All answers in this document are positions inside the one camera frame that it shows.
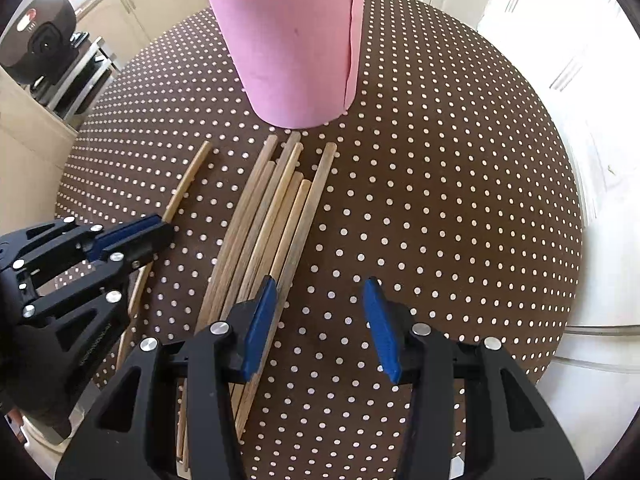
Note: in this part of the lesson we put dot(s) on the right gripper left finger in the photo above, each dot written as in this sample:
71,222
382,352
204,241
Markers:
131,430

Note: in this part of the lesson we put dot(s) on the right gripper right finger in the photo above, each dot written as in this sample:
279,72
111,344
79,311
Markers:
510,432

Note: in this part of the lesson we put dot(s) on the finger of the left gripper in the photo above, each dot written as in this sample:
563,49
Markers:
50,248
108,282

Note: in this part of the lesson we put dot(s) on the lone wooden chopstick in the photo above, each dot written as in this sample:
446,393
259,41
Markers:
143,275

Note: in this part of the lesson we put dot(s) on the cream kitchen cabinets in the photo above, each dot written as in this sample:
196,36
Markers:
127,26

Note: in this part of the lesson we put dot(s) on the grey metal rack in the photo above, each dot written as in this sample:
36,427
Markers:
73,96

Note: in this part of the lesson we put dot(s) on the brown polka dot tablecloth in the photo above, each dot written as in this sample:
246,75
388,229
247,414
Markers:
450,184

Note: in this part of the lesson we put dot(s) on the pink paper cup holder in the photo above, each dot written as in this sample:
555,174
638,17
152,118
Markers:
298,60

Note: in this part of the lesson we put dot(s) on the black round camera device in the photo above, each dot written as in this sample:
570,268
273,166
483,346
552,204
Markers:
37,43

